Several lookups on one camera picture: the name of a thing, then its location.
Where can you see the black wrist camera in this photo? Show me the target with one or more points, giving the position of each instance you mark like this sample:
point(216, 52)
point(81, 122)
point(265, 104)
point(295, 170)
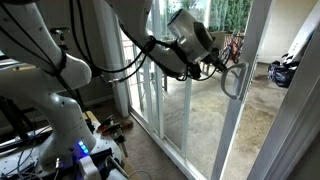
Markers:
point(193, 71)

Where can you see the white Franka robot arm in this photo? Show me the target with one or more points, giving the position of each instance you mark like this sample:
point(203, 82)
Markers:
point(63, 116)

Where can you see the dark bicycle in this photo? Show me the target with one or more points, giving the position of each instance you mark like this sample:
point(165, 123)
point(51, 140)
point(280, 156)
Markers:
point(233, 46)

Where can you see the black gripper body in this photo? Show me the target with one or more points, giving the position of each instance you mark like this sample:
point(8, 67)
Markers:
point(210, 56)

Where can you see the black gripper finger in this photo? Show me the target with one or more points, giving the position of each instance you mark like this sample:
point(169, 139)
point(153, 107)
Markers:
point(222, 66)

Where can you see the white door frame jamb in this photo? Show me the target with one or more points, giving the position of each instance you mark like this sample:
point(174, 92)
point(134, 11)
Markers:
point(113, 66)
point(293, 116)

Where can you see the green trees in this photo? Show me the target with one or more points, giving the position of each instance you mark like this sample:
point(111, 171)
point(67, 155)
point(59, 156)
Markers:
point(230, 13)

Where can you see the black bags pile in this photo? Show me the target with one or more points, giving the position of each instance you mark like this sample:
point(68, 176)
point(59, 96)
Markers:
point(281, 73)

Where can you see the red and black clamp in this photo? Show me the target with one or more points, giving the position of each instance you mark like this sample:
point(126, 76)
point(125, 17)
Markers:
point(116, 133)
point(105, 120)

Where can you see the white control device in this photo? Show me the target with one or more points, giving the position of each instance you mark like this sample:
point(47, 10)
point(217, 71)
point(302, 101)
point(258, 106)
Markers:
point(90, 168)

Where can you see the grey robot mounting table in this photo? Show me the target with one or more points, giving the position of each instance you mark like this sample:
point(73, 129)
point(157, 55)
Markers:
point(13, 163)

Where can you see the white framed sliding glass door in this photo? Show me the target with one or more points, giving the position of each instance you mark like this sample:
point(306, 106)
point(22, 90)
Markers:
point(233, 126)

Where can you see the narrow white door stile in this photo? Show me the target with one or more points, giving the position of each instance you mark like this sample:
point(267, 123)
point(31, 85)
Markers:
point(186, 116)

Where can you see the white surfboard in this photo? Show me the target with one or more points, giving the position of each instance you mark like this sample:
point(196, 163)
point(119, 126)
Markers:
point(305, 33)

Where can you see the white door sill track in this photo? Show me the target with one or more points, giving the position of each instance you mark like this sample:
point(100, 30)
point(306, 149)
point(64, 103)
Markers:
point(160, 143)

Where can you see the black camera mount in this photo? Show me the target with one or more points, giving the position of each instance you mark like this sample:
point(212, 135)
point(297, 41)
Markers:
point(60, 31)

